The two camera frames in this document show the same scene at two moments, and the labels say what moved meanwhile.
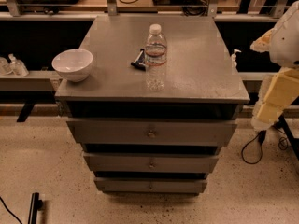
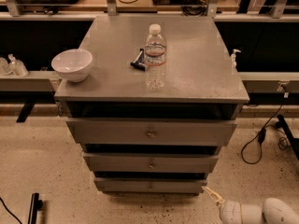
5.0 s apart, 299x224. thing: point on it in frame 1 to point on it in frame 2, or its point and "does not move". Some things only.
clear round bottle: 5,68 does not move
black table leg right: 294,142 does not move
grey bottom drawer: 150,185 does not move
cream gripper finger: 263,43 to 220,202
